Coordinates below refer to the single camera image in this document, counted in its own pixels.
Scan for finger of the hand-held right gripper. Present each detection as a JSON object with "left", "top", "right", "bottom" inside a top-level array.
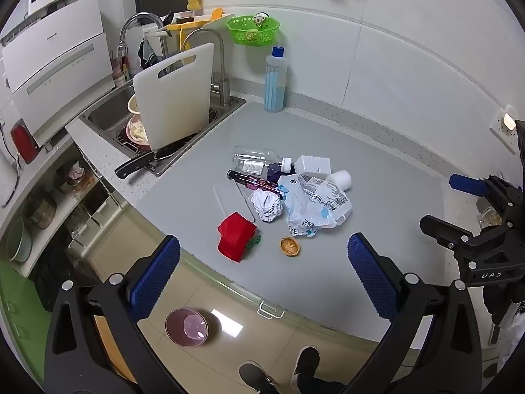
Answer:
[
  {"left": 419, "top": 214, "right": 482, "bottom": 255},
  {"left": 449, "top": 173, "right": 525, "bottom": 230}
]

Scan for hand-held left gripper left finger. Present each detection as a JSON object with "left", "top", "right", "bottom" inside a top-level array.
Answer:
[{"left": 44, "top": 234, "right": 185, "bottom": 394}]

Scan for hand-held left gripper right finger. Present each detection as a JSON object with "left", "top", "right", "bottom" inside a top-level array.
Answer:
[{"left": 340, "top": 233, "right": 482, "bottom": 394}]

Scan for pink waste bin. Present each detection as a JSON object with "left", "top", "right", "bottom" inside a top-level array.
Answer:
[{"left": 165, "top": 308, "right": 210, "bottom": 347}]

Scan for red plastic cup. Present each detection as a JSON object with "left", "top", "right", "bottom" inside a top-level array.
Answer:
[{"left": 217, "top": 212, "right": 258, "bottom": 263}]

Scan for brown nut shell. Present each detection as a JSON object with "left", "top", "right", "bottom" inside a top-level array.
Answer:
[{"left": 280, "top": 237, "right": 302, "bottom": 256}]

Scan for white printed plastic bag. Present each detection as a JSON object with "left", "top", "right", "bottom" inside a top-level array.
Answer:
[{"left": 278, "top": 173, "right": 353, "bottom": 237}]

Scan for white paper cup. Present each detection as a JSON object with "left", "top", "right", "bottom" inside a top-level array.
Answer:
[{"left": 325, "top": 169, "right": 352, "bottom": 192}]

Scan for paper ball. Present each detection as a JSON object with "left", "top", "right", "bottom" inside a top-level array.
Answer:
[{"left": 249, "top": 189, "right": 285, "bottom": 223}]

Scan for white ribbed plastic box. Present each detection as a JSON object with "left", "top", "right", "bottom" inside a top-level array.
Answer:
[{"left": 294, "top": 155, "right": 332, "bottom": 181}]

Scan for purple snack wrapper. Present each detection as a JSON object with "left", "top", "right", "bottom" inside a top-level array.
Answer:
[{"left": 227, "top": 169, "right": 284, "bottom": 198}]

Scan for clear plastic bottle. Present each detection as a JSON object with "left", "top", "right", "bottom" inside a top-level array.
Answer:
[{"left": 233, "top": 145, "right": 294, "bottom": 174}]

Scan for person's right hand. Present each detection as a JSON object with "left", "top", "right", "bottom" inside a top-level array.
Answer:
[{"left": 484, "top": 287, "right": 525, "bottom": 343}]

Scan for glass jar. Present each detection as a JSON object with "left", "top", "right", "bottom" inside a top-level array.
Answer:
[{"left": 478, "top": 205, "right": 503, "bottom": 227}]

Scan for black pedal bin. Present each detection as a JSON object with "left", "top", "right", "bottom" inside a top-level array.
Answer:
[{"left": 29, "top": 230, "right": 99, "bottom": 313}]

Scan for person's right black sneaker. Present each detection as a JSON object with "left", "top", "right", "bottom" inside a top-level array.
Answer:
[{"left": 290, "top": 345, "right": 321, "bottom": 390}]

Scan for person's black sneaker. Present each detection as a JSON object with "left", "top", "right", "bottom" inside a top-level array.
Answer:
[
  {"left": 239, "top": 362, "right": 280, "bottom": 394},
  {"left": 290, "top": 345, "right": 321, "bottom": 390}
]

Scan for white open shelf unit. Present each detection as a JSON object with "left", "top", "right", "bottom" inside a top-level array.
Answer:
[{"left": 0, "top": 131, "right": 124, "bottom": 280}]

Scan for person's right leg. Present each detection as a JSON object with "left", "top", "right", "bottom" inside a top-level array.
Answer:
[{"left": 295, "top": 371, "right": 347, "bottom": 394}]

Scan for bagged food packets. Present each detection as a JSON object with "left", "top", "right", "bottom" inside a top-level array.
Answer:
[{"left": 68, "top": 163, "right": 97, "bottom": 195}]

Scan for steel cooking pot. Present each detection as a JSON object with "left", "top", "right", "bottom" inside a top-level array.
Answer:
[{"left": 22, "top": 197, "right": 57, "bottom": 230}]

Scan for lidded steel pot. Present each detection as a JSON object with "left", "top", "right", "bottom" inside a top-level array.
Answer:
[{"left": 53, "top": 164, "right": 83, "bottom": 193}]

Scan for person's left black sneaker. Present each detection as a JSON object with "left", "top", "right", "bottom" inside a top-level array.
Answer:
[{"left": 239, "top": 362, "right": 280, "bottom": 394}]

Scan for pale green basin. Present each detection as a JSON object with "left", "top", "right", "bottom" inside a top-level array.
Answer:
[{"left": 5, "top": 217, "right": 32, "bottom": 263}]

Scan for pink bowl with food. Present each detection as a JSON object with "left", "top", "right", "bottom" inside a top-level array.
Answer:
[{"left": 126, "top": 115, "right": 150, "bottom": 145}]

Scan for stainless steel sink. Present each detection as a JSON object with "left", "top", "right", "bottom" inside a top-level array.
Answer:
[{"left": 79, "top": 82, "right": 247, "bottom": 177}]

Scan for white cutting board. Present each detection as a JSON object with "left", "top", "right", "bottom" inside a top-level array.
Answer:
[{"left": 132, "top": 42, "right": 215, "bottom": 150}]

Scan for red kettle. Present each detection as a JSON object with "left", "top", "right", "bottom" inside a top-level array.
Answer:
[{"left": 10, "top": 122, "right": 41, "bottom": 165}]

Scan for steel gooseneck faucet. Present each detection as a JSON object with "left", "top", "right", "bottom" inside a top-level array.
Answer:
[{"left": 180, "top": 28, "right": 231, "bottom": 107}]

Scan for blue-capped clear bottle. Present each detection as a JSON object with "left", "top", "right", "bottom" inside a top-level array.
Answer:
[{"left": 263, "top": 46, "right": 290, "bottom": 113}]

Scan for dark hanging cloth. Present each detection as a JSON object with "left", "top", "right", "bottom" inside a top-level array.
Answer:
[{"left": 137, "top": 39, "right": 158, "bottom": 70}]

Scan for white countertop dishwasher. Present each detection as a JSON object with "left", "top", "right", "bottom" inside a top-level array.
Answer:
[{"left": 2, "top": 0, "right": 116, "bottom": 146}]

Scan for yellow cloth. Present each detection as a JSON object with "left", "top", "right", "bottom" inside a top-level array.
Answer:
[{"left": 166, "top": 7, "right": 225, "bottom": 66}]

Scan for green plastic basket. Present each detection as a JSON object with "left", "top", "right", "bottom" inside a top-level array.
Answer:
[{"left": 227, "top": 15, "right": 282, "bottom": 47}]

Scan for chrome pull-down faucet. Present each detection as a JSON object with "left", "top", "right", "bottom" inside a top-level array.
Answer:
[{"left": 119, "top": 12, "right": 165, "bottom": 56}]

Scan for white sink shelf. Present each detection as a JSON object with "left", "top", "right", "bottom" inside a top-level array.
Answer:
[{"left": 156, "top": 13, "right": 234, "bottom": 35}]

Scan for wall socket with light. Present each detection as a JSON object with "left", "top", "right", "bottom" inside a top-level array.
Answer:
[{"left": 490, "top": 104, "right": 519, "bottom": 154}]

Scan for metal drawer handle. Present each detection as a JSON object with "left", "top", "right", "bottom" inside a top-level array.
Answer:
[{"left": 258, "top": 301, "right": 285, "bottom": 320}]

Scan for black-handled kitchen knife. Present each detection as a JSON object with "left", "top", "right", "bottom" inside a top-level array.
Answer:
[{"left": 114, "top": 140, "right": 198, "bottom": 180}]

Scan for green cabinet with handles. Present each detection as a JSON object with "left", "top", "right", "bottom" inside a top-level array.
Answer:
[{"left": 0, "top": 263, "right": 54, "bottom": 378}]

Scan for wire sink rack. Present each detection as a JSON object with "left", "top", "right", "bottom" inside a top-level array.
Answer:
[{"left": 117, "top": 107, "right": 218, "bottom": 161}]

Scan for black power cable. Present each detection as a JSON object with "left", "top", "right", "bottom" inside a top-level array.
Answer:
[{"left": 0, "top": 125, "right": 22, "bottom": 208}]

